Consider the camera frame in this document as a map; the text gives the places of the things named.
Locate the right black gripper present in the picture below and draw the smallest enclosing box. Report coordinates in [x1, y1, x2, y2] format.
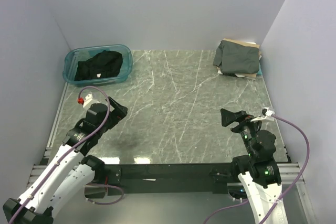
[220, 108, 264, 157]

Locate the black t-shirt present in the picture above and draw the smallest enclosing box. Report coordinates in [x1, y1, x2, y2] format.
[75, 50, 123, 81]

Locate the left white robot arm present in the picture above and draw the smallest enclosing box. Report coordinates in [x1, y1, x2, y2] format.
[3, 95, 128, 223]

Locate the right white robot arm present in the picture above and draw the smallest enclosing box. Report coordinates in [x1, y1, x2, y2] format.
[221, 108, 288, 223]

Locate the folded teal t-shirt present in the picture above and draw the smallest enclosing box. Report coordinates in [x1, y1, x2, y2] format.
[257, 68, 263, 76]

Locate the folded dark grey t-shirt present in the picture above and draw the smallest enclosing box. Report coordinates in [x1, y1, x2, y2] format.
[213, 39, 260, 76]

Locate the teal plastic bin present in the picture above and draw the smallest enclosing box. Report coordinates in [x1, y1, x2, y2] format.
[62, 45, 133, 87]

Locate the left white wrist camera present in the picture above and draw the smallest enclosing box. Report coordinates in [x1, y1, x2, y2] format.
[77, 92, 100, 110]

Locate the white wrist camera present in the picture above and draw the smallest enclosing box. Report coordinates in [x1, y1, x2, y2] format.
[250, 107, 275, 122]
[77, 92, 100, 110]

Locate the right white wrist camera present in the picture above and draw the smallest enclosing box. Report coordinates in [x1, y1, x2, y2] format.
[250, 107, 275, 122]

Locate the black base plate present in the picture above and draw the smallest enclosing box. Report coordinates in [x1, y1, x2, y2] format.
[93, 163, 247, 200]

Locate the aluminium frame rail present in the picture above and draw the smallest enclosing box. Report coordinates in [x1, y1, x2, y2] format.
[27, 83, 316, 224]

